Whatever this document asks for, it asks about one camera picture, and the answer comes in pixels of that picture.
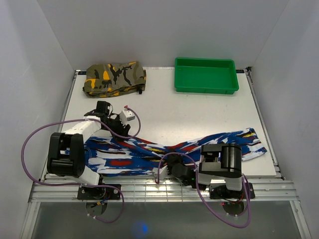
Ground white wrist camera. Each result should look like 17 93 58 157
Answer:
119 106 136 124
152 165 168 184

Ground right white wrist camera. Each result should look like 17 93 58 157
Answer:
152 165 168 184

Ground blue white red patterned trousers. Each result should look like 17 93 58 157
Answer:
84 128 267 177

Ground aluminium table edge rail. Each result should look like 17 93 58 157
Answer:
29 177 299 203

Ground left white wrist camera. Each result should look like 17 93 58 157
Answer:
119 106 136 124

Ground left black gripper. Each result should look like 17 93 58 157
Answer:
103 114 130 142

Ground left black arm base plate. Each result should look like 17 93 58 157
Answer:
77 184 122 201

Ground folded camouflage trousers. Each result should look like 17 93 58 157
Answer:
83 61 147 98

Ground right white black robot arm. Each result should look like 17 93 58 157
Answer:
164 143 243 198

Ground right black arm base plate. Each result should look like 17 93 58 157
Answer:
209 183 256 200

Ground green plastic tray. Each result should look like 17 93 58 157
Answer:
174 57 239 95

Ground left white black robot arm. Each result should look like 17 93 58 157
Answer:
47 101 135 199

